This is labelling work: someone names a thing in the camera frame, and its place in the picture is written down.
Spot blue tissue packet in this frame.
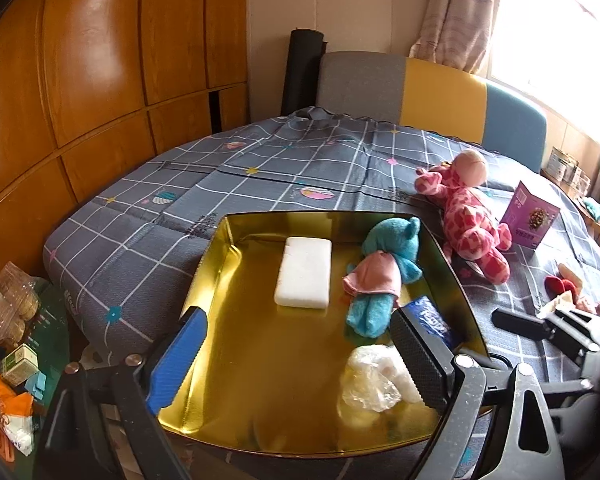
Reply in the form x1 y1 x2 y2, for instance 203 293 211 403
405 296 458 350

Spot clear plastic bag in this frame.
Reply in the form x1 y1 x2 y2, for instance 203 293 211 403
340 344 422 413

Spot gold metal tin tray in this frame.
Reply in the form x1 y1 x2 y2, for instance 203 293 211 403
157 210 496 460

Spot teal plush bear pink dress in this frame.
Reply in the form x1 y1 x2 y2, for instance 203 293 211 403
342 217 422 339

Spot white sponge block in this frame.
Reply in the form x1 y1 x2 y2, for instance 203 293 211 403
274 236 332 310

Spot cream knitted cloth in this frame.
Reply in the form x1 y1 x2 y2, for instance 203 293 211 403
536 290 576 318

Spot grey checkered bed quilt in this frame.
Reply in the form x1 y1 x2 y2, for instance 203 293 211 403
43 107 600 382

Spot wooden side desk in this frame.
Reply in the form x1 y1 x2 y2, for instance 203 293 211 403
540 169 600 245

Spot teal toy on desk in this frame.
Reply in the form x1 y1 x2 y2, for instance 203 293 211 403
582 196 600 222

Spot purple cardboard box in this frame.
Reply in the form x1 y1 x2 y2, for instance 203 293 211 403
502 178 560 249

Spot green glass side table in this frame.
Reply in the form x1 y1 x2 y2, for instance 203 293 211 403
0 278 69 479

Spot pink giraffe plush toy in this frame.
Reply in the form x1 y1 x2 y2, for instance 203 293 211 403
414 150 513 285

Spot small white green box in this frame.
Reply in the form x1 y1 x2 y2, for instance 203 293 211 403
0 344 38 387

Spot metal tins on desk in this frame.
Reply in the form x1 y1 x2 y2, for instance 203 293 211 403
545 148 591 194

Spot clear plastic food container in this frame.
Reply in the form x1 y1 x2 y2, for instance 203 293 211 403
0 262 41 348

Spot orange snack packet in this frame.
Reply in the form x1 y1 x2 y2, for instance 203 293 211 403
0 377 34 464

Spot grey yellow blue headboard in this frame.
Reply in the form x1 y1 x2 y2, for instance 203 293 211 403
317 51 547 172

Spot wooden wardrobe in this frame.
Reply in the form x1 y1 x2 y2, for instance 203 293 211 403
0 0 249 275

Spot black rolled mat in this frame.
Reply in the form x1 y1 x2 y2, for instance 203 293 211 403
280 28 327 116

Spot pink patterned curtain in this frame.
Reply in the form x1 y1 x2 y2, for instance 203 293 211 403
408 0 500 74

